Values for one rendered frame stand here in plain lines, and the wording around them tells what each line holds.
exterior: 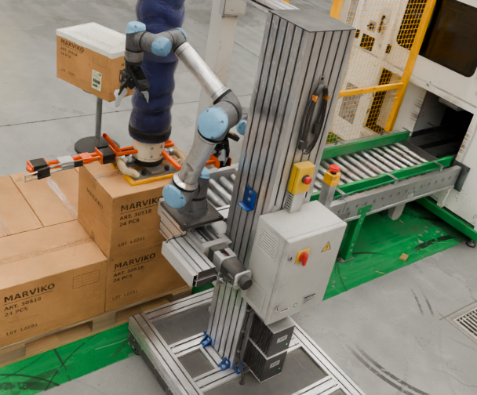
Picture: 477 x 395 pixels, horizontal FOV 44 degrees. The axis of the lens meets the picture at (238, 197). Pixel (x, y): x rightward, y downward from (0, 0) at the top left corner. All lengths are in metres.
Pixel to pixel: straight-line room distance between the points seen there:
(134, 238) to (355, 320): 1.62
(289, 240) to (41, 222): 1.62
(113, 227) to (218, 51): 1.84
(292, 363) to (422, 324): 1.21
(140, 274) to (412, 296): 2.00
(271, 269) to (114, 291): 1.19
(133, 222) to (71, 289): 0.48
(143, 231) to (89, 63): 1.95
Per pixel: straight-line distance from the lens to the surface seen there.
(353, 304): 4.15
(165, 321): 3.40
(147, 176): 3.15
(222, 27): 4.39
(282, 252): 2.45
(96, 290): 3.36
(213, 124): 2.32
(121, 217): 3.11
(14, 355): 3.45
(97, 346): 3.53
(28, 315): 3.28
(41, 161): 2.99
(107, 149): 3.13
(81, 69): 4.91
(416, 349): 4.03
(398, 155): 5.02
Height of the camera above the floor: 2.61
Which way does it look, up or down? 32 degrees down
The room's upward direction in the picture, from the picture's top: 11 degrees clockwise
